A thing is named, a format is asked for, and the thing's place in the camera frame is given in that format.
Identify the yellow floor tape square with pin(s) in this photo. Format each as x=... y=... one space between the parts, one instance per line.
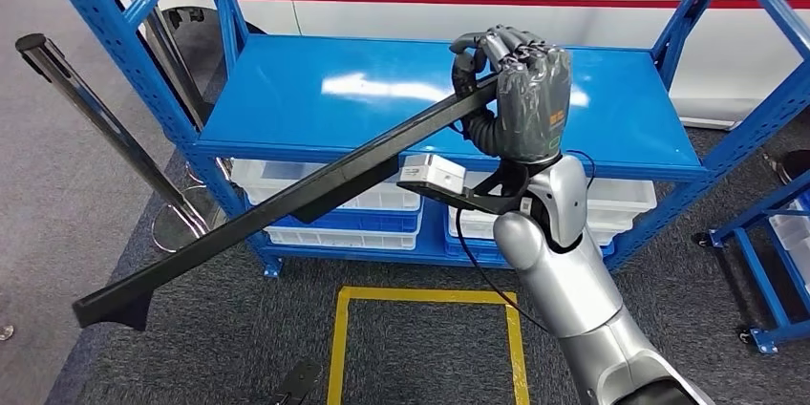
x=417 y=294

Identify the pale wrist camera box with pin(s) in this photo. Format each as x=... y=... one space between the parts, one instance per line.
x=430 y=174

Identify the long black plastic part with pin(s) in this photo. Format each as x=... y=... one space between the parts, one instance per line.
x=253 y=222

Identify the blue plastic bin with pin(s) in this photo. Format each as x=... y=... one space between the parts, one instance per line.
x=468 y=249

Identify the blue metal shelf rack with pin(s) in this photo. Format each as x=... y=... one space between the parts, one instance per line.
x=784 y=329
x=285 y=111

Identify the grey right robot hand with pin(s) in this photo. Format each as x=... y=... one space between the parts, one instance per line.
x=531 y=111

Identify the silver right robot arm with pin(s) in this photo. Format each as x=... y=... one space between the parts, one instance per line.
x=569 y=275

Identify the black robot foot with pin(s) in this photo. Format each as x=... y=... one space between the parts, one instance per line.
x=297 y=386

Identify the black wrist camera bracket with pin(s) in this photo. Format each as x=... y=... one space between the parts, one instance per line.
x=481 y=203

